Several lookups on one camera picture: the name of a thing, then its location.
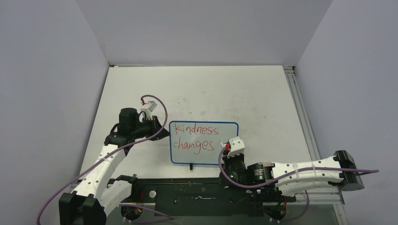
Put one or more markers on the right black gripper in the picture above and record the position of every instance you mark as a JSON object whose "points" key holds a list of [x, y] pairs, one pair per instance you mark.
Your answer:
{"points": [[226, 160]]}

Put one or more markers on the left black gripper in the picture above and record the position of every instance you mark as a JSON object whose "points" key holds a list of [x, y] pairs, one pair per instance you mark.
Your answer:
{"points": [[155, 125]]}

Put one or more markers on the blue framed whiteboard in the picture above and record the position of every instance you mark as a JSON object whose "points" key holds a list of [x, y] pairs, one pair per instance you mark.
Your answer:
{"points": [[199, 142]]}

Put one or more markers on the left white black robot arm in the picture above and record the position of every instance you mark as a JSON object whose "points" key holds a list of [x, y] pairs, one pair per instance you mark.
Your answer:
{"points": [[90, 203]]}

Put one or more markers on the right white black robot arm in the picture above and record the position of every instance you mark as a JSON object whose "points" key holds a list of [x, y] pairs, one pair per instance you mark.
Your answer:
{"points": [[287, 179]]}

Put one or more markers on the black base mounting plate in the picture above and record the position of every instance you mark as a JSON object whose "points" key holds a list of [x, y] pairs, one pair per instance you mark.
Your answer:
{"points": [[198, 197]]}

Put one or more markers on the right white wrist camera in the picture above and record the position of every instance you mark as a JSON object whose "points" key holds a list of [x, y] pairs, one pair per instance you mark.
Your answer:
{"points": [[237, 147]]}

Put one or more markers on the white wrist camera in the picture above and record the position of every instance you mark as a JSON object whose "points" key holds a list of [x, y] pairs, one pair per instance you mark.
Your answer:
{"points": [[147, 110], [237, 147]]}

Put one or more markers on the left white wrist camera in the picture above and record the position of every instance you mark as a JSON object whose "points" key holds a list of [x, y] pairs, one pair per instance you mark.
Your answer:
{"points": [[147, 110]]}

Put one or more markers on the aluminium frame rail right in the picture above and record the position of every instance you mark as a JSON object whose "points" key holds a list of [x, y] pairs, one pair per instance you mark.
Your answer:
{"points": [[302, 114]]}

